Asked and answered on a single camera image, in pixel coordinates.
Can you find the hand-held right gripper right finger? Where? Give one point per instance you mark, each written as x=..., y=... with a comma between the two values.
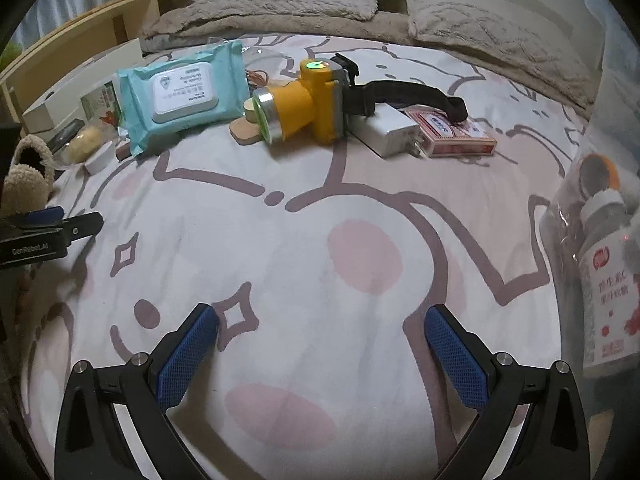
x=457, y=360

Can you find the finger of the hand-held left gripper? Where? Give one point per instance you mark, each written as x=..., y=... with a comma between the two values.
x=82, y=225
x=42, y=216

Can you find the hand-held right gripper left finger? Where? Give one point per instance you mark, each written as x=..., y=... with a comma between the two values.
x=185, y=355

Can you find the small white jar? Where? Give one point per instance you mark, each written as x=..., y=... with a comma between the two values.
x=98, y=157

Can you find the white charger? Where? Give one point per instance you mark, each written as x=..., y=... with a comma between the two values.
x=390, y=130

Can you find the yellow headlamp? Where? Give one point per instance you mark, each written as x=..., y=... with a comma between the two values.
x=310, y=105

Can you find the clear plastic container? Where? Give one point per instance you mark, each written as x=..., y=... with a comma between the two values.
x=615, y=85

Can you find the fluffy beige earmuffs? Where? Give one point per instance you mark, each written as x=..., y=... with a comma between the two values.
x=27, y=175

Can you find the yellow sponge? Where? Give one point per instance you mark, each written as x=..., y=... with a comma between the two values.
x=87, y=142

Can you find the small printed carton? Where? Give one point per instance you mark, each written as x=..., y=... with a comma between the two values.
x=100, y=102

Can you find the white cardboard box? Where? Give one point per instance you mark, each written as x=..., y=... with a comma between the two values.
x=75, y=80

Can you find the bear printed bedsheet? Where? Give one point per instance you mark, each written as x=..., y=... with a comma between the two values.
x=300, y=260

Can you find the teal wet wipes pack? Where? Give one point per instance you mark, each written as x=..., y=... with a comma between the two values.
x=175, y=95

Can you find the red label bottle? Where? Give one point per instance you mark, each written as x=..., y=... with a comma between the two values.
x=607, y=280

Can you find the wooden bedside shelf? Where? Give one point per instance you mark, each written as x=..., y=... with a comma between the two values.
x=100, y=25

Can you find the red playing card box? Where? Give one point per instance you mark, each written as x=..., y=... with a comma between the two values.
x=450, y=132

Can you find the folded beige blanket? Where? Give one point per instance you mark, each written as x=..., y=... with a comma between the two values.
x=270, y=12

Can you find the quilted beige pillow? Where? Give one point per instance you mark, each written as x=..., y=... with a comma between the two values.
x=475, y=25

